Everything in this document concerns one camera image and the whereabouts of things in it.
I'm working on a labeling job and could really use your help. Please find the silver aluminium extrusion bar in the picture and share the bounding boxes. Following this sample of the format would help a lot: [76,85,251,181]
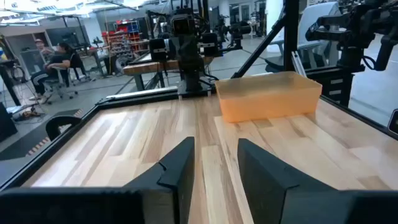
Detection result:
[291,50,308,78]

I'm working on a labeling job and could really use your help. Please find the black arched clamp handle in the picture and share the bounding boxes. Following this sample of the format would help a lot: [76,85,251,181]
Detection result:
[45,115,83,141]

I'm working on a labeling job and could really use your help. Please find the orange translucent plastic basket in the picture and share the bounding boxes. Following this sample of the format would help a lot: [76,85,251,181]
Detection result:
[215,70,323,124]

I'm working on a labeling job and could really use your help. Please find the shelf with red blue bins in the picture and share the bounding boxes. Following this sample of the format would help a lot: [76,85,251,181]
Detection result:
[101,19,150,60]

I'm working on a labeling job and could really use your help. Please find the black device box with screws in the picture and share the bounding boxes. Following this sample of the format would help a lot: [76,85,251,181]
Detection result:
[387,108,398,135]

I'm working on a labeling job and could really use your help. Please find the black diagonal frame brace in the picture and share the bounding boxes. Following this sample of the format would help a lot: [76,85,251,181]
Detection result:
[231,12,287,79]

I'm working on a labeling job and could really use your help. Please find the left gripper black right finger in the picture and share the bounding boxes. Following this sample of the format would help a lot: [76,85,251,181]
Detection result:
[237,138,398,224]

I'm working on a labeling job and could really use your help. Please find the black office chair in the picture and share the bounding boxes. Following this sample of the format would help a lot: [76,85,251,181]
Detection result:
[42,52,91,105]

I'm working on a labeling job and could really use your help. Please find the white chair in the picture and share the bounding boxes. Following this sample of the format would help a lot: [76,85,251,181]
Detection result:
[266,1,343,74]

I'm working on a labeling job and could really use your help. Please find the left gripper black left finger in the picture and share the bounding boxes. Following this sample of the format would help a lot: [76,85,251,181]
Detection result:
[0,136,196,224]

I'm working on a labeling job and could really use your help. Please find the black striped-edge floor mat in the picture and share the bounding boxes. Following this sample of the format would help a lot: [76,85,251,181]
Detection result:
[0,108,84,161]

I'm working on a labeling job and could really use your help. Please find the person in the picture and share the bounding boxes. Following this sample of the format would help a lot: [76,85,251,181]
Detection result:
[33,38,54,62]
[29,42,77,101]

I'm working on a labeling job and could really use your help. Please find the black vertical frame post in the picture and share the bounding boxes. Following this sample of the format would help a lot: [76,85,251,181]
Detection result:
[284,0,300,73]

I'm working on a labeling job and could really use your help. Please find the black drawer cabinet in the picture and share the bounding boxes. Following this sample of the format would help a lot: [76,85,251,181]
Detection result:
[306,67,355,107]

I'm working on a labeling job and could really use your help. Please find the wooden workbench with metal legs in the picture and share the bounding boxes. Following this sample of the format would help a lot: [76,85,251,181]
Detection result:
[123,55,215,91]

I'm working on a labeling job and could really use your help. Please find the tangled floor cables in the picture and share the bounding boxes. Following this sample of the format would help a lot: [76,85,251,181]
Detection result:
[12,104,44,122]

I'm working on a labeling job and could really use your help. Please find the black computer tower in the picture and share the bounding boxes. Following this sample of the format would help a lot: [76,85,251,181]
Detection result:
[0,102,19,143]

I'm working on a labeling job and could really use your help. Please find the black monitor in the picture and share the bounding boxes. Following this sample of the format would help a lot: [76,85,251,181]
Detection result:
[46,26,90,47]

